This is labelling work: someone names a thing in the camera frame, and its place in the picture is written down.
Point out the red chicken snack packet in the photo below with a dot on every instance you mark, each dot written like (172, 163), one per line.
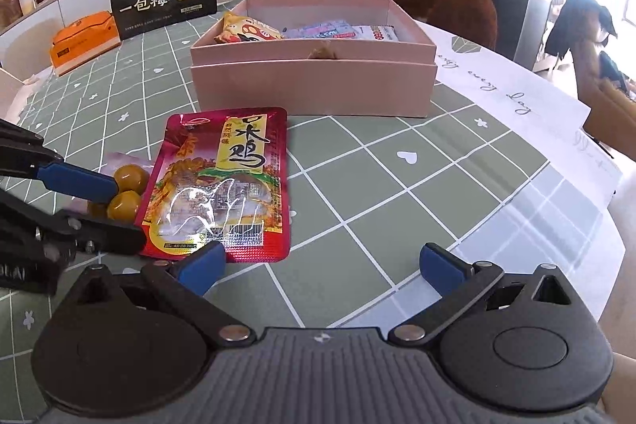
(220, 176)

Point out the tan chair with black jacket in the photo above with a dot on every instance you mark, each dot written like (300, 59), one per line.
(582, 30)

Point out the black planter box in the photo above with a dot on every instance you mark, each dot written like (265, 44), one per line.
(521, 25)

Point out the white red snack packet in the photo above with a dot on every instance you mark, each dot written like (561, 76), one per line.
(376, 33)

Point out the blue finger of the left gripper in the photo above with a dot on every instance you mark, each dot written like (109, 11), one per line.
(91, 235)
(23, 155)

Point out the yellow mushroom snack bag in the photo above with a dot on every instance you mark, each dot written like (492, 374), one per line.
(240, 28)

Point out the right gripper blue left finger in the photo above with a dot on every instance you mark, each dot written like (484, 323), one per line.
(180, 288)

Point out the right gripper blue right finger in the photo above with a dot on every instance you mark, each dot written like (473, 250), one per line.
(461, 286)

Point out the blue white snack packets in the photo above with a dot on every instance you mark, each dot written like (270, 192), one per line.
(329, 29)

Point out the orange gift box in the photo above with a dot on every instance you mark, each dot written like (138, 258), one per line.
(82, 41)

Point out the pink storage box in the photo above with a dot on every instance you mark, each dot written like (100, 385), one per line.
(320, 76)

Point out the clear pack of brown eggs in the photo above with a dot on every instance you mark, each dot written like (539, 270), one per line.
(132, 179)

